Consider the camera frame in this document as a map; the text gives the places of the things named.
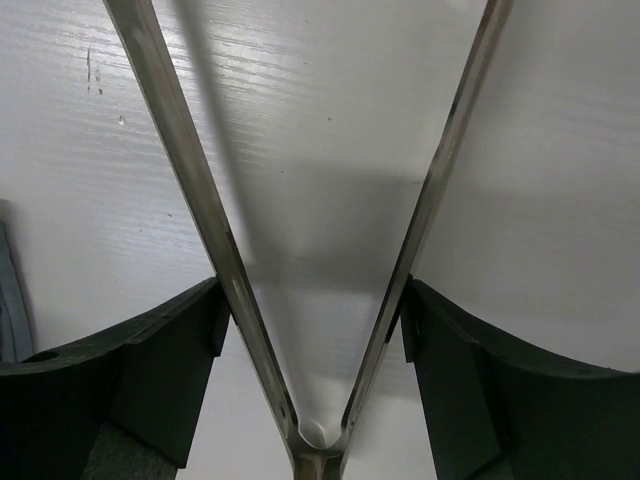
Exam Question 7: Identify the grey cloth placemat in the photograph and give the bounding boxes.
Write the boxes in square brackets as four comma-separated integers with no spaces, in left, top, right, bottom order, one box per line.
[1,200,34,363]

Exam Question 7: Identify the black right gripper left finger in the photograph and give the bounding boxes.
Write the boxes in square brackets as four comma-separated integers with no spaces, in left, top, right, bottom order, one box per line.
[1,278,230,479]

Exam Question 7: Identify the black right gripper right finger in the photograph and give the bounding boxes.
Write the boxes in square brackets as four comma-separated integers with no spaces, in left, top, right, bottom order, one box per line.
[401,280,639,479]

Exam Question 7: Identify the metal tongs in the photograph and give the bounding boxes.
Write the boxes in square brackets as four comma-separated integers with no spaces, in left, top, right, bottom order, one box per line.
[105,1,513,479]

